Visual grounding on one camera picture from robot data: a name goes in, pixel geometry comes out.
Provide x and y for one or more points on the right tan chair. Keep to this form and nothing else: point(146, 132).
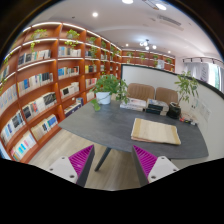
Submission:
point(166, 95)

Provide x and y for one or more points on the tan chair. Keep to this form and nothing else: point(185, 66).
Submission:
point(140, 91)
point(166, 95)

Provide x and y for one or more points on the stack of dark books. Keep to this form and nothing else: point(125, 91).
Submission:
point(157, 107)

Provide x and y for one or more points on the dark grey table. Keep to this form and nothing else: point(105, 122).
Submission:
point(112, 125)

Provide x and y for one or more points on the white window curtain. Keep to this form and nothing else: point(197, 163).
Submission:
point(206, 69)

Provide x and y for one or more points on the ceiling chandelier lamp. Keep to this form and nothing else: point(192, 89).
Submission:
point(147, 45)

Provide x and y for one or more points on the white partition board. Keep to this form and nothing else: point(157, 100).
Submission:
point(208, 109)

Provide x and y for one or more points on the left tan chair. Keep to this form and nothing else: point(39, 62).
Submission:
point(140, 91)

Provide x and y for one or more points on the potted plant in black pot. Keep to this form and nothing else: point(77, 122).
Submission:
point(186, 86)

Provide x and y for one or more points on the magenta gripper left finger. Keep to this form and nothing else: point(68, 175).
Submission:
point(74, 168)

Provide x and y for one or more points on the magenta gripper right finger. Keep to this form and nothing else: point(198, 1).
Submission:
point(149, 167)

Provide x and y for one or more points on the folded beige towel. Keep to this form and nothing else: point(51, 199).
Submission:
point(150, 131)

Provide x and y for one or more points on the back orange bookshelf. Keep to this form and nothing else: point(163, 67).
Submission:
point(148, 59)

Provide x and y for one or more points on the orange wooden bookshelf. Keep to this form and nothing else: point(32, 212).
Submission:
point(50, 66)

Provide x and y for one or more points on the stack of white books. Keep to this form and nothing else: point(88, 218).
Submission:
point(134, 104)

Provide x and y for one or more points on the potted plant in white pot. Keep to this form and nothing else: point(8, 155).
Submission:
point(105, 87)

